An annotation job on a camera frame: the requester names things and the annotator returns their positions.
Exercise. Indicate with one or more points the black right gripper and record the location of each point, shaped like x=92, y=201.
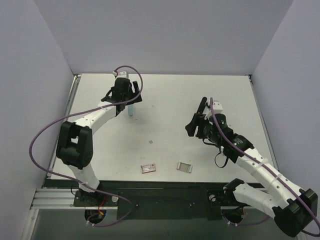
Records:
x=199, y=120

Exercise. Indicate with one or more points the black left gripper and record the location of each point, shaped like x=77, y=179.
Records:
x=122, y=99

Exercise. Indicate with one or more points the light blue white stapler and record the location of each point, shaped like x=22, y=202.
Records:
x=131, y=110

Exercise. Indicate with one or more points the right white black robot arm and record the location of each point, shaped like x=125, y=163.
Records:
x=290, y=206

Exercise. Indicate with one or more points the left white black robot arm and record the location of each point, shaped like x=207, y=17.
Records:
x=75, y=141

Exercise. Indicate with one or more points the open staple box tray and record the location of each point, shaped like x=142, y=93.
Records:
x=184, y=167

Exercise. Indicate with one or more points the red white staple box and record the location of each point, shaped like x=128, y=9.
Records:
x=148, y=168

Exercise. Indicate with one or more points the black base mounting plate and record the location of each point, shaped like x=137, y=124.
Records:
x=164, y=200

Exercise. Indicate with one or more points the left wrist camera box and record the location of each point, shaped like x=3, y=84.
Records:
x=120, y=74

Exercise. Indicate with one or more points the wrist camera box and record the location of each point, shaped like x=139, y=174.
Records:
x=217, y=108
x=120, y=74

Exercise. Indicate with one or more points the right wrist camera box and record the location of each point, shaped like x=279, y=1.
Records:
x=217, y=108

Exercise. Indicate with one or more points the aluminium frame rail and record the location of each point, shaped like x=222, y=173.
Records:
x=53, y=198

